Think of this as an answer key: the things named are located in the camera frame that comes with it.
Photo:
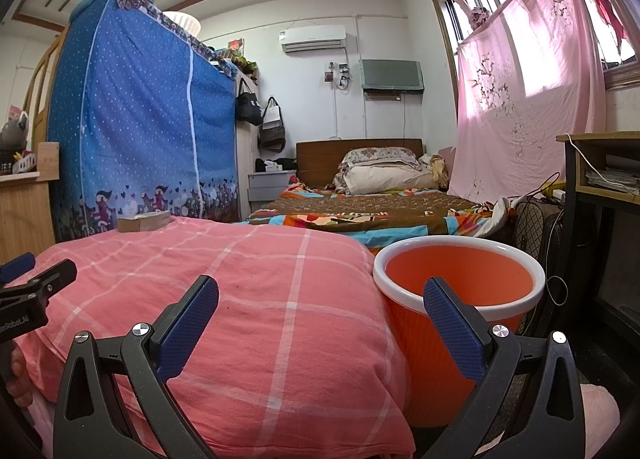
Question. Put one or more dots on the tall white cupboard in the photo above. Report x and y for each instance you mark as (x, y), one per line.
(244, 164)

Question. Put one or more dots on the brown wooden headboard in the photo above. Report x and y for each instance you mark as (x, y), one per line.
(320, 159)

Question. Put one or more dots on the grey plush toy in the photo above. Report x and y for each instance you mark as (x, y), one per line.
(12, 129)

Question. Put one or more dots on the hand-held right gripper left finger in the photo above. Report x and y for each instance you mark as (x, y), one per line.
(187, 334)

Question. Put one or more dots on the person's left hand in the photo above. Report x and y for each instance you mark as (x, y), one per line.
(22, 379)

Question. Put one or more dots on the green covered wall television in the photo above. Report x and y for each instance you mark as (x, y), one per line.
(392, 74)

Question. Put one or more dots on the yellow power strip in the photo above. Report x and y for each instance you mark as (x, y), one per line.
(555, 190)

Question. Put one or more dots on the orange bucket with white rim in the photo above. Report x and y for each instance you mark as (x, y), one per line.
(450, 269)

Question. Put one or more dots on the wooden arched frame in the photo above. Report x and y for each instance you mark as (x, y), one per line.
(42, 79)

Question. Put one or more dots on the cream pillow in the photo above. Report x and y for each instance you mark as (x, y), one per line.
(390, 179)

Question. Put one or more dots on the wall socket with plugs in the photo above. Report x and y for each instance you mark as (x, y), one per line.
(336, 75)

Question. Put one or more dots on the blue dotted fabric wardrobe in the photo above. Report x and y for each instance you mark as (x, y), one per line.
(140, 114)

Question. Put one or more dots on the white air conditioner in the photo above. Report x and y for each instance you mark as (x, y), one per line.
(312, 39)

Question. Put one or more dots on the white tissue box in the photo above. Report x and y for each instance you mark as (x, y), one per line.
(273, 167)

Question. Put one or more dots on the floral pillow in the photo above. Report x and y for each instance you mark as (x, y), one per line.
(380, 156)

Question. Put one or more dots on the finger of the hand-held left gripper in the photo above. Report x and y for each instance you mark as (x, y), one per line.
(17, 266)
(55, 276)

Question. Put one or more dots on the colourful brown bedspread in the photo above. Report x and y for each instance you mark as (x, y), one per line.
(375, 209)

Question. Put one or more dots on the black item on nightstand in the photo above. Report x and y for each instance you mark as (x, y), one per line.
(289, 164)

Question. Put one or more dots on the black hanging bag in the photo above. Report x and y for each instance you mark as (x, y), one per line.
(248, 106)

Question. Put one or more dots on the pink fleece clothing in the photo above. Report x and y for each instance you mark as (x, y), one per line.
(597, 414)

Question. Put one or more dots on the yellowish crumpled cloth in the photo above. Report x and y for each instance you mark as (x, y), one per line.
(437, 171)

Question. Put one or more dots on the grey nightstand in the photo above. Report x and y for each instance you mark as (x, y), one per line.
(270, 189)

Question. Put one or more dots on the stack of papers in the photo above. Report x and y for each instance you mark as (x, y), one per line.
(615, 174)

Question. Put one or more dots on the black electric fan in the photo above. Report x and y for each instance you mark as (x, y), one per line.
(530, 229)

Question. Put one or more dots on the wooden desk with black frame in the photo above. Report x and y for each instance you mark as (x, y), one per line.
(600, 139)

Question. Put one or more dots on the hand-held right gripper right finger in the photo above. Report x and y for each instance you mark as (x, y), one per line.
(452, 331)

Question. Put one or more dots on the light wooden cabinet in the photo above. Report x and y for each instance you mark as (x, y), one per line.
(25, 209)

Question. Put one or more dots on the pink plaid blanket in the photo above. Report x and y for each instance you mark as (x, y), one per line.
(275, 314)

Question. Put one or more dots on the grey hanging tote bag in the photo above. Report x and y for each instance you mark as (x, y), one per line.
(272, 129)

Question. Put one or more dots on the small white yellow toy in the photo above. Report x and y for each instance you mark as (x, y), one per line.
(25, 163)

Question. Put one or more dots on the wooden block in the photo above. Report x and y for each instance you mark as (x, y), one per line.
(142, 223)

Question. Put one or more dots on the white lampshade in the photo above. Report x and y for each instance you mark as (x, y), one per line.
(182, 24)

